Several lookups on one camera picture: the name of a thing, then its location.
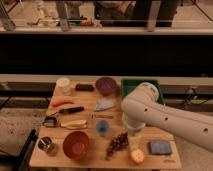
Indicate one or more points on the metal cup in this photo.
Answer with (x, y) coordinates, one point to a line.
(48, 146)

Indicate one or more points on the orange fruit half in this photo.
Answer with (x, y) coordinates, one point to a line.
(137, 156)

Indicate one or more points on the purple grape bunch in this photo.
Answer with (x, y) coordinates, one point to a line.
(117, 143)

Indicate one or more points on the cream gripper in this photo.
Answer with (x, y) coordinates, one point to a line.
(134, 139)

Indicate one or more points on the yellow banana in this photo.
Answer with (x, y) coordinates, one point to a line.
(75, 124)

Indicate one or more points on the green plastic tray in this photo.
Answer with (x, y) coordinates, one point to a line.
(128, 85)

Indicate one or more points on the person in background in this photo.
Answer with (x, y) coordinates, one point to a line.
(134, 13)

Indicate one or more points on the blue plastic cup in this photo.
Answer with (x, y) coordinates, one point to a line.
(102, 127)

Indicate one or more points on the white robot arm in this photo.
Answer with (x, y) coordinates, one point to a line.
(140, 107)

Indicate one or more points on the grey cloth piece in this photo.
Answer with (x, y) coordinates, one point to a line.
(103, 104)

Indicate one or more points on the orange bowl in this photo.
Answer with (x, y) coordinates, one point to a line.
(76, 145)

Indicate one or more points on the purple bowl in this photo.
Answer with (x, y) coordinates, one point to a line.
(106, 85)

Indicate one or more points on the white lidded jar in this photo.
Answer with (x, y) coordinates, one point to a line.
(63, 84)

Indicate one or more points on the black chair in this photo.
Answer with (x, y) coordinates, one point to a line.
(16, 161)

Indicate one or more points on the black handled knife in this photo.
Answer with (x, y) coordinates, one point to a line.
(68, 110)

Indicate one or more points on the small metal tin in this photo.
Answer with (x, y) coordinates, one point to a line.
(50, 122)

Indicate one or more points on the orange pepper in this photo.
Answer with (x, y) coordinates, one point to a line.
(60, 103)

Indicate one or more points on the black rectangular block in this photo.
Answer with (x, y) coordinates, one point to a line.
(84, 87)

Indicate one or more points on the blue sponge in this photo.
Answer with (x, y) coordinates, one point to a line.
(160, 147)

